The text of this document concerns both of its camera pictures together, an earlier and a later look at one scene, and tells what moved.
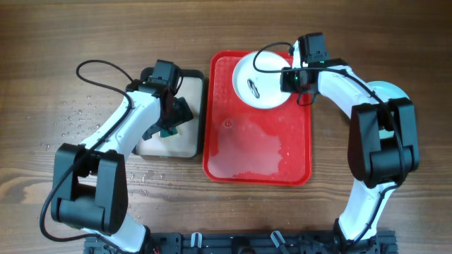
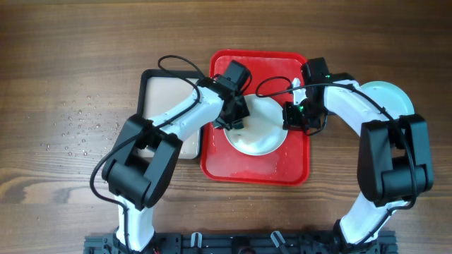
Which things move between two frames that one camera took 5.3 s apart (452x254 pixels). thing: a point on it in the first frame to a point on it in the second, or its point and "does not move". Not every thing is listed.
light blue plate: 384,91 does not move
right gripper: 286,86 to 290,123
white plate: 256,80 to 263,132
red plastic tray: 245,144 does not move
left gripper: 179,115 to 239,115
